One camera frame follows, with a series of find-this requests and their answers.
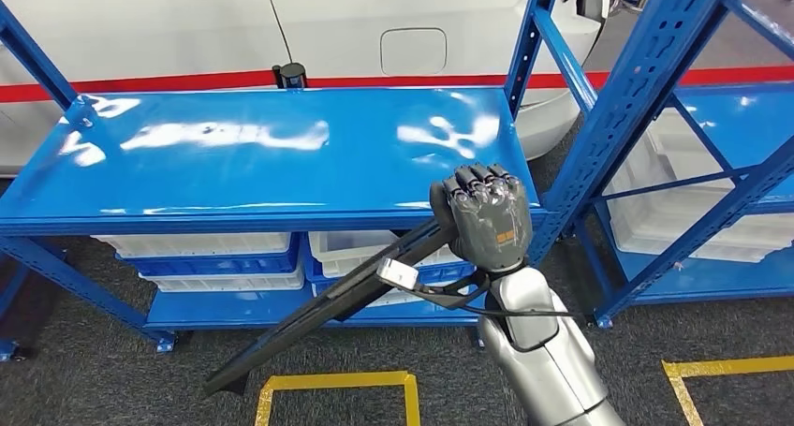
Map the white car body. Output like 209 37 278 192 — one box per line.
0 0 612 178

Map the black barrier post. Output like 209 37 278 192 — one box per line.
272 62 308 91

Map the red barrier belt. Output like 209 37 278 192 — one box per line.
0 65 794 105

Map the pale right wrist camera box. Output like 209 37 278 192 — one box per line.
376 257 419 291

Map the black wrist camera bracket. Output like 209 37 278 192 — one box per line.
405 271 497 313

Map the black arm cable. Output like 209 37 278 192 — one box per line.
455 301 587 322

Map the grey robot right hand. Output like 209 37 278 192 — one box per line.
429 162 535 274

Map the blue metal shelf rack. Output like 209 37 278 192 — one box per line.
573 0 794 331
0 237 32 363
0 0 755 355

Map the yellow floor tape square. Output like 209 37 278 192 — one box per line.
254 371 421 426
661 355 794 426

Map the long black plastic panel part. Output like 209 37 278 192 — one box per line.
201 218 461 398

